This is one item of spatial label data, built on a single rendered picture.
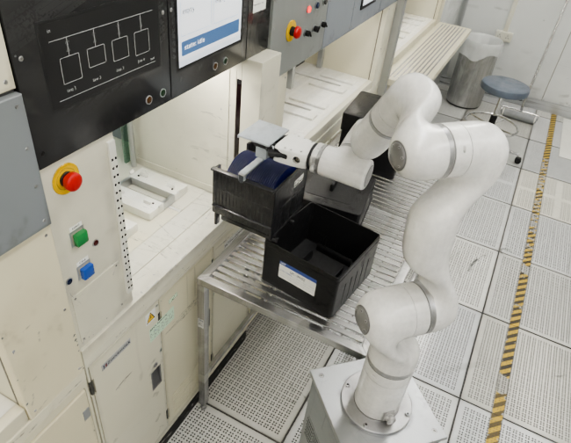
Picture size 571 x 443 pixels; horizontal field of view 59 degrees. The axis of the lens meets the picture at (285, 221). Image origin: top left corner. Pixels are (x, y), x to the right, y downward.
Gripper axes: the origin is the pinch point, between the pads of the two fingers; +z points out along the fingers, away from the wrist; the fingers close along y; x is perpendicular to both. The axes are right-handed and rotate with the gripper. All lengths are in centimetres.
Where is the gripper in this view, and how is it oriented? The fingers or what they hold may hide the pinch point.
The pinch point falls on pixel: (264, 139)
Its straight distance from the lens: 144.5
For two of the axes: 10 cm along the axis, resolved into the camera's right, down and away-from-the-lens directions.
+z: -8.8, -3.6, 3.2
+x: 1.0, -7.9, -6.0
